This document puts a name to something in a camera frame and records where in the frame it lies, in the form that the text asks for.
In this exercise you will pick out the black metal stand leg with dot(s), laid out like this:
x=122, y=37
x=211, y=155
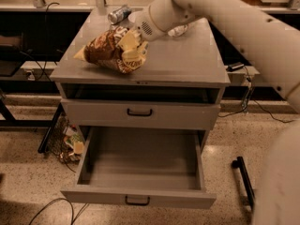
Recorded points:
x=239, y=164

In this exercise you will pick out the silver soda can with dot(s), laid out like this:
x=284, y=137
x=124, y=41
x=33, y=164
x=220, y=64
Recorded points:
x=119, y=14

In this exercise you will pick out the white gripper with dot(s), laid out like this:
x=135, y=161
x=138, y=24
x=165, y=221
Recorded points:
x=144, y=24

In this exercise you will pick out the brown chip bag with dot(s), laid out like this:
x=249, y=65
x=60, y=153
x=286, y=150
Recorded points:
x=104, y=51

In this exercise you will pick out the closed grey middle drawer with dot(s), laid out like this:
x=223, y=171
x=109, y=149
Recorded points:
x=133, y=114

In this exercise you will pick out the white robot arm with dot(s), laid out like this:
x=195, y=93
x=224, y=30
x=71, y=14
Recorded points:
x=273, y=48

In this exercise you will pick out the wire basket with trash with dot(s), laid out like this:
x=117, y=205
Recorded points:
x=65, y=142

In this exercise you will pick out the clear plastic water bottle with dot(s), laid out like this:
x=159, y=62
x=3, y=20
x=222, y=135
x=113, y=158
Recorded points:
x=178, y=31

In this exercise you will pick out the grey drawer cabinet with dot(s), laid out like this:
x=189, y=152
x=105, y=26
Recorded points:
x=186, y=69

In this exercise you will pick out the white bowl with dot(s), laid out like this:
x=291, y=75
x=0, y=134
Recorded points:
x=133, y=16

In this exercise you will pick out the black power adapter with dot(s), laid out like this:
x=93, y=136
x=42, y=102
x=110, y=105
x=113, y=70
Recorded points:
x=234, y=67

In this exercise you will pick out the open grey bottom drawer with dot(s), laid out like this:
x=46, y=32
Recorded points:
x=142, y=167

